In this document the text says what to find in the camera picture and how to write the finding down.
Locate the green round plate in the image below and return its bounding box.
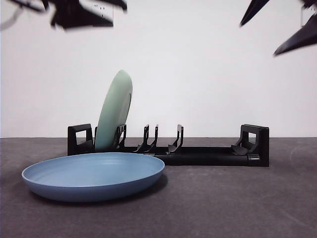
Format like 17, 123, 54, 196
95, 69, 134, 151

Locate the blue round plate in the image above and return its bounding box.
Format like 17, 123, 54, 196
21, 152, 165, 202

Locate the black plastic plate rack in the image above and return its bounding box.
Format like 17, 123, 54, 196
67, 123, 270, 167

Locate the white wall socket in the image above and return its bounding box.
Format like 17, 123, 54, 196
92, 3, 113, 26
301, 4, 317, 27

